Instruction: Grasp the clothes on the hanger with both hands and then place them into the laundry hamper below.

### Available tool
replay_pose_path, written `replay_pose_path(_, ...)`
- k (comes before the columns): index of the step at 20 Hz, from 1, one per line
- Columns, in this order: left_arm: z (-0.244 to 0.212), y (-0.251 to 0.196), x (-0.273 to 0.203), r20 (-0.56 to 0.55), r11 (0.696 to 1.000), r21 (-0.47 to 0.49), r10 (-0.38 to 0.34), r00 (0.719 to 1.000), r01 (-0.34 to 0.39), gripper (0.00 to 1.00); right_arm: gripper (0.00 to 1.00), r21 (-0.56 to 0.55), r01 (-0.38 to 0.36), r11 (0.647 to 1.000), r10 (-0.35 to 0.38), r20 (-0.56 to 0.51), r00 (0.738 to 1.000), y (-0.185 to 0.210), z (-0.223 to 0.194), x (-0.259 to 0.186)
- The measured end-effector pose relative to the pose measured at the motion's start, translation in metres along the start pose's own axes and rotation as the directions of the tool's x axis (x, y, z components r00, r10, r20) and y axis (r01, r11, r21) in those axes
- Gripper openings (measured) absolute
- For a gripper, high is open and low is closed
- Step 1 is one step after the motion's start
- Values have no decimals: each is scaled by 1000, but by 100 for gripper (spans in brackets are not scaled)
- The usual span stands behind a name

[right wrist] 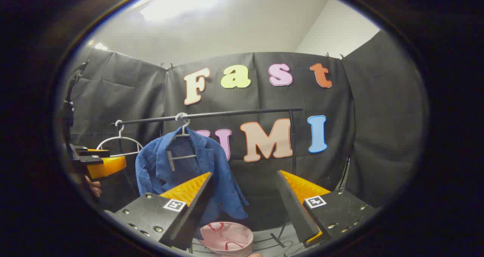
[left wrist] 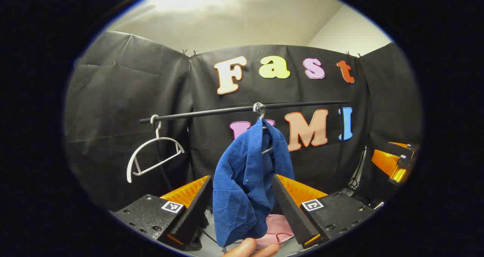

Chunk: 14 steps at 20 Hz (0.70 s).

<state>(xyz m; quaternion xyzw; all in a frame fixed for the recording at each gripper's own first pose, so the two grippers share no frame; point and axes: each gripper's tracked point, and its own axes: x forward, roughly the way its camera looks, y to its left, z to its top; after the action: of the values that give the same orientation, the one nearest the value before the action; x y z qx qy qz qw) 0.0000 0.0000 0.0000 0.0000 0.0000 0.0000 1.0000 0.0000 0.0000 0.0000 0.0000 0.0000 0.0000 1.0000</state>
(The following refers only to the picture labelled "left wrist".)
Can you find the blue corduroy shirt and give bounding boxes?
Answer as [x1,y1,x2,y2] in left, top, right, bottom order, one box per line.
[213,118,295,248]

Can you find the black clothes rack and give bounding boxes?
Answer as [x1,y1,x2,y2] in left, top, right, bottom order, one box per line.
[139,100,349,191]

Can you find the black backdrop cloth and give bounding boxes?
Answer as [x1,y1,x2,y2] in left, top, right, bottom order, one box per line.
[64,31,422,212]

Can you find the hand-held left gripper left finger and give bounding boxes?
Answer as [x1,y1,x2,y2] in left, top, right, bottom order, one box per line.
[113,175,214,247]

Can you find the white plastic hanger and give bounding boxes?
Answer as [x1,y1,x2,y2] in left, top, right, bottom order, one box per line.
[253,103,274,155]
[126,114,185,184]

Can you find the pink laundry hamper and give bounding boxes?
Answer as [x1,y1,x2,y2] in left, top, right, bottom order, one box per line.
[255,214,295,250]

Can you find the black backdrop stand tripod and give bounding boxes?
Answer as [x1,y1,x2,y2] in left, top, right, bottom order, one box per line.
[346,145,366,194]

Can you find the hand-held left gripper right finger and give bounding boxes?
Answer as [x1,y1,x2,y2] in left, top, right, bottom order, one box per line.
[272,174,377,249]

